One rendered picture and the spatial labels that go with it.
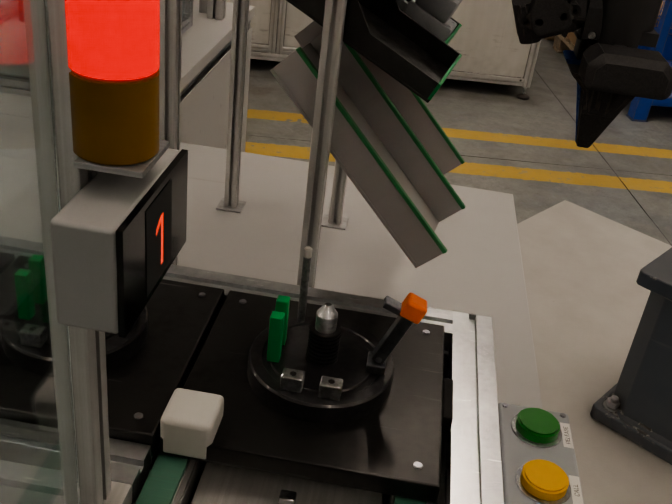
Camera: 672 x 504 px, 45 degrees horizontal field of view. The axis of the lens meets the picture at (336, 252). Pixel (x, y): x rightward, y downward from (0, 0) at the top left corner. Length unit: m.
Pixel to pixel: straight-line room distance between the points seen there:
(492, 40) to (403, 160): 3.86
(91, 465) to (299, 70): 0.47
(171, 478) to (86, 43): 0.39
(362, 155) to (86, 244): 0.49
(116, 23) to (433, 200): 0.66
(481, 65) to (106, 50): 4.49
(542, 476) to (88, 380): 0.39
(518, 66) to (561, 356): 3.94
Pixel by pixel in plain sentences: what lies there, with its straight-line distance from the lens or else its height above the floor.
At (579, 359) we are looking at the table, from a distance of 1.09.
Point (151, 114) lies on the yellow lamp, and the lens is 0.47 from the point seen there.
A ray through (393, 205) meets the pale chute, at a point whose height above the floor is 1.06.
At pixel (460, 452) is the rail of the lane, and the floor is 0.96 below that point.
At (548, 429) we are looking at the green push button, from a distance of 0.78.
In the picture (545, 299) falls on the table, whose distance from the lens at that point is 1.20.
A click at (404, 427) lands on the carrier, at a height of 0.97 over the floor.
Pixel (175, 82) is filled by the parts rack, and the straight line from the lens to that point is 0.89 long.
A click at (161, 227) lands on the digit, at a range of 0.51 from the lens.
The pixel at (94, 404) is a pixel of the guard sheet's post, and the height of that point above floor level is 1.07.
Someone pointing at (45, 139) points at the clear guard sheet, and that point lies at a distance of 0.48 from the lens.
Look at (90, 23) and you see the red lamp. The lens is 0.45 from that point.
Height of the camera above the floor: 1.46
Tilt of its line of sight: 30 degrees down
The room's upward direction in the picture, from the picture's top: 7 degrees clockwise
